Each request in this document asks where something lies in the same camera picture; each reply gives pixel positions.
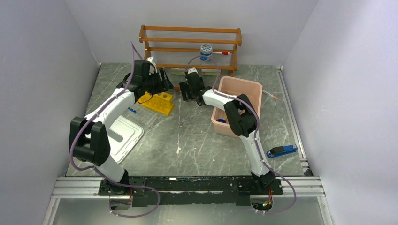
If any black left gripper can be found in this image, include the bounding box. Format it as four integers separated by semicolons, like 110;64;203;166
143;68;174;96

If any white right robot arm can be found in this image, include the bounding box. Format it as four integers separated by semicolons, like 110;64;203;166
179;69;275;194

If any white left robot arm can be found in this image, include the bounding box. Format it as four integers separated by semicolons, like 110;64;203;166
69;57;173;195

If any white box left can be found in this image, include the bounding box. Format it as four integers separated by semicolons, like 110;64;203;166
171;68;187;76

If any white box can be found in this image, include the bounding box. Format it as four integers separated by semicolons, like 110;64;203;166
201;69;221;76
171;68;187;76

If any yellow test tube rack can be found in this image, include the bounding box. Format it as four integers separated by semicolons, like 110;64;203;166
137;92;175;116

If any white box right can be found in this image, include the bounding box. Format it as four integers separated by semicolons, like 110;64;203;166
201;69;221;76

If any wooden shelf rack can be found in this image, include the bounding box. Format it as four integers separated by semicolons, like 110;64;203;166
139;25;242;76

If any blue white jar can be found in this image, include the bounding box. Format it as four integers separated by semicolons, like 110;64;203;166
200;43;213;61

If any white plastic lid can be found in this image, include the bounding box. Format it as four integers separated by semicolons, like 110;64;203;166
107;116;144;164

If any pink plastic bin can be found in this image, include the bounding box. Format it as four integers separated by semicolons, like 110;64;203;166
211;76;262;137

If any glass rod orange tip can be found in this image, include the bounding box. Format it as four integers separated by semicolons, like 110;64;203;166
262;90;278;100

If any blue stapler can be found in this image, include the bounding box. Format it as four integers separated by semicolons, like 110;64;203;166
266;145;298;158

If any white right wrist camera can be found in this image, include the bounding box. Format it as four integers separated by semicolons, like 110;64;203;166
186;67;198;74

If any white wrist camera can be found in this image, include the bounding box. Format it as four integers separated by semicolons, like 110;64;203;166
186;67;198;74
146;56;158;75

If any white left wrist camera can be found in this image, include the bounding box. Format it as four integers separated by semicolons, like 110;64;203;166
146;56;158;75

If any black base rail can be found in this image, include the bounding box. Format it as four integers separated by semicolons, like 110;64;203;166
98;176;283;207

